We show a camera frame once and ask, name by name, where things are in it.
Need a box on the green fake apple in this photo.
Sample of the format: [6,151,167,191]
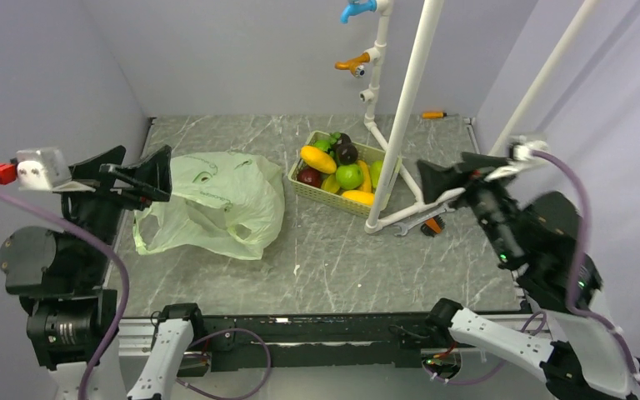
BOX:
[335,163,364,190]

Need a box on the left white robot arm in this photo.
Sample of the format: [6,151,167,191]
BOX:
[0,146,207,399]

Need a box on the light green fake pear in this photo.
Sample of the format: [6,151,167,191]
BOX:
[369,160,383,190]

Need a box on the dark red fake apple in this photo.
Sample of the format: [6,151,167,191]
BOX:
[296,167,323,188]

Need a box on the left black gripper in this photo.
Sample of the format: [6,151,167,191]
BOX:
[51,141,171,282]

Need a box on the dark green fake avocado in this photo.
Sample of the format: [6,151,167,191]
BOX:
[331,132,352,146]

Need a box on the blue plastic faucet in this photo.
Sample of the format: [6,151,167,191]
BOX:
[340,0,378,24]

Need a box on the large yellow fake mango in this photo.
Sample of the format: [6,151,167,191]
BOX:
[299,145,338,174]

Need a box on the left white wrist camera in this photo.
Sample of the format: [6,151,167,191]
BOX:
[0,147,95,193]

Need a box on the dark purple fake mangosteen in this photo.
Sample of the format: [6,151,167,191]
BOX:
[335,142,359,165]

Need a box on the green fake watermelon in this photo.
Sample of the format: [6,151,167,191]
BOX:
[312,139,333,155]

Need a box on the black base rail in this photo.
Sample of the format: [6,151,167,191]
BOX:
[191,312,463,378]

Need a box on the orange handled screwdriver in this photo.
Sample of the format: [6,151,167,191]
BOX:
[421,111,447,120]

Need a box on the orange black brush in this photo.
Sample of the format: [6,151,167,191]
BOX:
[421,216,445,238]

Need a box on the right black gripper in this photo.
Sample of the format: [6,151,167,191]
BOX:
[414,149,522,263]

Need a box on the yellow fake lemon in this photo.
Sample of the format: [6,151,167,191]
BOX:
[342,190,374,207]

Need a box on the silver open-end wrench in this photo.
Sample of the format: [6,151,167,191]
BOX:
[392,203,456,238]

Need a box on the orange plastic faucet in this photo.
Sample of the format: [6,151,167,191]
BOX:
[334,52,372,75]

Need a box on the white PVC pipe frame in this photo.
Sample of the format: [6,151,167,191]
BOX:
[364,1,598,234]

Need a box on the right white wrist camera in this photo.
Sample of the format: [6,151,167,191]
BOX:
[485,137,550,182]

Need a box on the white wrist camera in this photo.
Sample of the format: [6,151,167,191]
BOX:
[0,147,95,193]
[485,137,550,182]

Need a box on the small yellow fake banana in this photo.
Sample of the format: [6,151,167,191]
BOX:
[321,174,341,194]

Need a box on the pale green plastic basket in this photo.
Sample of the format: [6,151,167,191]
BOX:
[287,131,385,218]

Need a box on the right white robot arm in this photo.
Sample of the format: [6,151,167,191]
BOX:
[417,147,640,399]

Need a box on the light green plastic bag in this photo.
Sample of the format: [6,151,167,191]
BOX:
[132,152,285,260]

